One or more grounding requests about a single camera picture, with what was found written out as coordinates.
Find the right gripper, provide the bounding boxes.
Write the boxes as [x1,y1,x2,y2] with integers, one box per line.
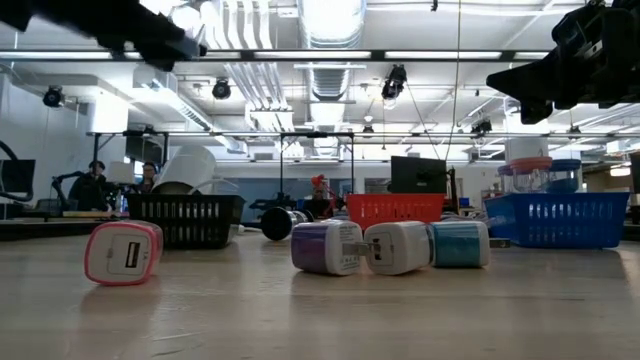
[487,0,609,125]

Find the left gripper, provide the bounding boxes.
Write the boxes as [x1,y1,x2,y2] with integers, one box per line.
[29,0,208,72]

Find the blue five-minute hourglass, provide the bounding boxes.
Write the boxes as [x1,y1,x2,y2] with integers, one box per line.
[547,158,584,195]

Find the blue plastic basket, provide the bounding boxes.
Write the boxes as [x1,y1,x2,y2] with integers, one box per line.
[483,192,631,250]

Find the teal striped wall charger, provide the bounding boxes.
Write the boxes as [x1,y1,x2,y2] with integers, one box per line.
[427,221,511,269]

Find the black plastic basket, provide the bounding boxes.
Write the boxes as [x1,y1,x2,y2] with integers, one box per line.
[124,193,246,250]

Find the white black-faced wall charger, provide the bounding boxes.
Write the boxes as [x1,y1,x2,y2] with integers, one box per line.
[363,221,434,276]

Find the pink and white wall charger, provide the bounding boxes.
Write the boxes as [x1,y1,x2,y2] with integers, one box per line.
[83,220,165,287]

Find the purple and white wall charger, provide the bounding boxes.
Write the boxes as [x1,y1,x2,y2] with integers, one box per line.
[290,221,374,276]

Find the black ceiling spotlight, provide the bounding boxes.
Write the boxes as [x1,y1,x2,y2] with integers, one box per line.
[381,64,409,101]
[469,117,494,136]
[42,85,66,109]
[211,78,233,100]

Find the person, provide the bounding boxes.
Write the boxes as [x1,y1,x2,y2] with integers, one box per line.
[66,159,112,212]
[137,160,159,195]

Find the white rectangular object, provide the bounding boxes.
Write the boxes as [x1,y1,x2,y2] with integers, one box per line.
[105,160,136,185]

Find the black computer monitor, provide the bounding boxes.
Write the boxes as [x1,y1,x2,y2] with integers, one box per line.
[390,155,448,195]
[0,159,37,194]

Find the red plastic basket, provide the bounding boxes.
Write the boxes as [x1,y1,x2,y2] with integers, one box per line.
[345,193,446,231]

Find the small red machine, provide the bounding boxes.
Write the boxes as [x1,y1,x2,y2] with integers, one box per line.
[310,173,331,199]

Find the thin white lamp cable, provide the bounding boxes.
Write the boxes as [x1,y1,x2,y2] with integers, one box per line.
[189,177,241,196]

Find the coiled white cable bundle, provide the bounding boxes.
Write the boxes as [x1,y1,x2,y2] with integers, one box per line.
[442,212,489,224]

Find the silver ventilation duct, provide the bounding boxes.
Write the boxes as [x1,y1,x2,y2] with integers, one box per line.
[298,0,367,101]

